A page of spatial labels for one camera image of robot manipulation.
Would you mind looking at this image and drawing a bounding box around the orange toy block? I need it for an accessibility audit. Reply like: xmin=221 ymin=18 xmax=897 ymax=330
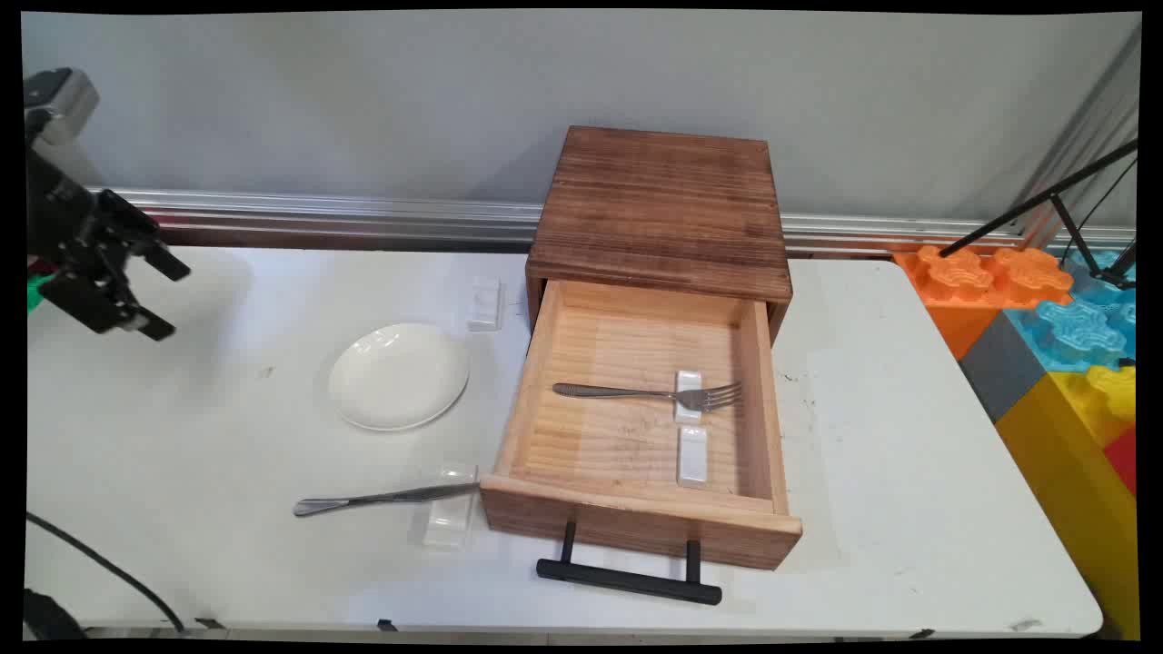
xmin=891 ymin=244 xmax=1076 ymax=362

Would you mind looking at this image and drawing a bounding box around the light wooden drawer, black handle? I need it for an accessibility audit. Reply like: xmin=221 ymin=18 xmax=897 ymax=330
xmin=478 ymin=277 xmax=804 ymax=608

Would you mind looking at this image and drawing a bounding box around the black tripod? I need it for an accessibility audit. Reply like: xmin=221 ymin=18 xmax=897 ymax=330
xmin=938 ymin=137 xmax=1139 ymax=292

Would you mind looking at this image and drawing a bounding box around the steel table knife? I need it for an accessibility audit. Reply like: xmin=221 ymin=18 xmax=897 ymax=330
xmin=292 ymin=481 xmax=482 ymax=520

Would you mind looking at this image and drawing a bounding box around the steel fork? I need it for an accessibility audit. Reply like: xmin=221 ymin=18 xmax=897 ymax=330
xmin=552 ymin=380 xmax=745 ymax=412

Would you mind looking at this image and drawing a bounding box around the small red toy block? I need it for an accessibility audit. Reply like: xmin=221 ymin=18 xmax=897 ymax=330
xmin=1103 ymin=425 xmax=1139 ymax=498

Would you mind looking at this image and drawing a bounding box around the grey toy block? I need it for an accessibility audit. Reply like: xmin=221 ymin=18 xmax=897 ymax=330
xmin=958 ymin=310 xmax=1056 ymax=424

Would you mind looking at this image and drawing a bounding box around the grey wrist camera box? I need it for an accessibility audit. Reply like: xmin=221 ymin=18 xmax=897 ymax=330
xmin=25 ymin=67 xmax=101 ymax=148

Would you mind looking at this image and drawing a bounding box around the dark wooden drawer cabinet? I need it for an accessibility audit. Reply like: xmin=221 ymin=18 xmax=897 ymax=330
xmin=524 ymin=124 xmax=794 ymax=348

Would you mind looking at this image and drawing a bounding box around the aluminium wall rail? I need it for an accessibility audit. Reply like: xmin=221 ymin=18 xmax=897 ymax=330
xmin=86 ymin=187 xmax=1033 ymax=259

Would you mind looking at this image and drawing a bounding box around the blue toy block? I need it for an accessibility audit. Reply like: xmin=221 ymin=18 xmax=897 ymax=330
xmin=1003 ymin=248 xmax=1138 ymax=374

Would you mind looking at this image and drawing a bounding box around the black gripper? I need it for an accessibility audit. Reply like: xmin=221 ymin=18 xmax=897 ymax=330
xmin=25 ymin=147 xmax=193 ymax=343

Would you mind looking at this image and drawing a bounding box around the white ceramic cutlery rest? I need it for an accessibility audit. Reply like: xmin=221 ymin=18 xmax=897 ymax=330
xmin=676 ymin=424 xmax=711 ymax=490
xmin=673 ymin=369 xmax=705 ymax=425
xmin=466 ymin=275 xmax=504 ymax=334
xmin=420 ymin=461 xmax=481 ymax=551

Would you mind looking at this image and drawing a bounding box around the white round plate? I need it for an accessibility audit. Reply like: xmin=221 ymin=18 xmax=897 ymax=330
xmin=326 ymin=322 xmax=472 ymax=433

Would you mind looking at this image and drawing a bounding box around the black robot wrist cable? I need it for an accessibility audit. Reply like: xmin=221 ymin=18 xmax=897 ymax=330
xmin=25 ymin=511 xmax=189 ymax=635

